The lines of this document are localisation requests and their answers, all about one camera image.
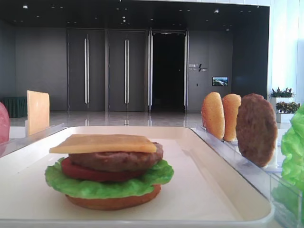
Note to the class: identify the upright brown meat patty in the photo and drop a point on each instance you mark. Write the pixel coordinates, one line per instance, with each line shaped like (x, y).
(256, 129)

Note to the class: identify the wall display screen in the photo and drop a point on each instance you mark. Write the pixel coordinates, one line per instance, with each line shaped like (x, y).
(220, 81)

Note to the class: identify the dark double doors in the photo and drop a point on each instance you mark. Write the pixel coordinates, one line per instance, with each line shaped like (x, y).
(107, 70)

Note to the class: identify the upright red tomato slice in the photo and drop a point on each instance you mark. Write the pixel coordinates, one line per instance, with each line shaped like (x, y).
(4, 124)

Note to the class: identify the sesame bun top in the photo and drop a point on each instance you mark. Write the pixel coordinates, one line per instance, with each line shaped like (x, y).
(213, 115)

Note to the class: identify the upright yellow cheese slice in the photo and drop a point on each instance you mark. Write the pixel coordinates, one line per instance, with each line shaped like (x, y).
(38, 106)

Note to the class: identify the brown meat patty on burger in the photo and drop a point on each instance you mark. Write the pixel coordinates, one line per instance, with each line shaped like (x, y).
(118, 161)

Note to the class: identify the green draped table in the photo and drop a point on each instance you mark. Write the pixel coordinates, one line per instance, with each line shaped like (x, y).
(16, 106)

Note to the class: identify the cream rectangular tray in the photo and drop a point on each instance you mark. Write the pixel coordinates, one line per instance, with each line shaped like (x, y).
(205, 191)

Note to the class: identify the left long clear rail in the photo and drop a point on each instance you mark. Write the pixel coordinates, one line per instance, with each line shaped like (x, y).
(16, 144)

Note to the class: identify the bottom bun slice on tray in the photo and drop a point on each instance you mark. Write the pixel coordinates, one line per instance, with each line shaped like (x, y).
(115, 203)

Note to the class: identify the potted plants in white planters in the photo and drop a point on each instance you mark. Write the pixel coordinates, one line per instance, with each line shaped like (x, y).
(284, 104)

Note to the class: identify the long clear rail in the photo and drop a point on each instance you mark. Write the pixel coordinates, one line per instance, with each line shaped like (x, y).
(16, 144)
(264, 180)

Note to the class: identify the upright green lettuce leaf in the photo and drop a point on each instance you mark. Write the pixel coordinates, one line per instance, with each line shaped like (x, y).
(293, 152)

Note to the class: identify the right long clear rail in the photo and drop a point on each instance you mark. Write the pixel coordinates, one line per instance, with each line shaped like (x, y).
(264, 180)

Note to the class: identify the red tomato slice on burger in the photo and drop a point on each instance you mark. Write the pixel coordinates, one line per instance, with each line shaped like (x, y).
(79, 172)

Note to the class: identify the yellow cheese slice on burger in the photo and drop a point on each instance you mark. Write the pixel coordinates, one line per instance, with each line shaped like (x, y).
(90, 143)

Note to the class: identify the green lettuce leaf on burger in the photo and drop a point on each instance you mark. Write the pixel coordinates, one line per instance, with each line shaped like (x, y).
(159, 174)

